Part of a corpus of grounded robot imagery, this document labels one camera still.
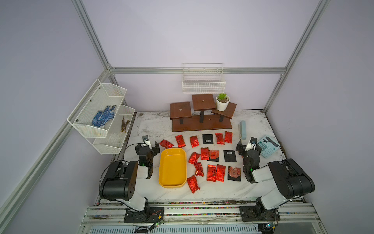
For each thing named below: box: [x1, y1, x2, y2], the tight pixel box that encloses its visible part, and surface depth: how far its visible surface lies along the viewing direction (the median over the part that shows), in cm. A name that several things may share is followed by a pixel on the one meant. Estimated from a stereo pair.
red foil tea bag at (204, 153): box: [200, 146, 210, 161], surface depth 97 cm
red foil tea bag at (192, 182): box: [187, 174, 201, 194], surface depth 84 cm
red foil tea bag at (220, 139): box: [215, 133, 225, 145], surface depth 105 cm
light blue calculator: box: [256, 135, 281, 159], surface depth 100 cm
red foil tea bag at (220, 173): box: [216, 163, 226, 183], surface depth 89 cm
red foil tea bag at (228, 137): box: [224, 130, 233, 144], surface depth 107 cm
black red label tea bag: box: [207, 149, 220, 162], surface depth 97 cm
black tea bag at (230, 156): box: [223, 150, 237, 163], surface depth 97 cm
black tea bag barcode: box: [202, 133, 214, 145], surface depth 106 cm
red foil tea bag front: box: [174, 134, 187, 148], surface depth 103 cm
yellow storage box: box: [158, 147, 188, 189], surface depth 92 cm
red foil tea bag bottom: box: [194, 161, 205, 177], surface depth 88 cm
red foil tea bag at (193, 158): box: [187, 151, 201, 165], surface depth 94 cm
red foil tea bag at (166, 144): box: [159, 139, 174, 149], surface depth 101 cm
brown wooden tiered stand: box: [169, 93, 238, 133], surface depth 103 cm
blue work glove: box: [91, 105, 117, 128], surface depth 78 cm
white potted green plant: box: [216, 93, 231, 112], surface depth 97 cm
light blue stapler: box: [239, 120, 247, 140], surface depth 107 cm
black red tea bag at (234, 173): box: [227, 165, 242, 182], surface depth 90 cm
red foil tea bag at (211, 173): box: [206, 164, 217, 182], surface depth 89 cm
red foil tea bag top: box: [189, 135, 201, 149], surface depth 103 cm
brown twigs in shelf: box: [120, 116, 131, 133], surface depth 97 cm
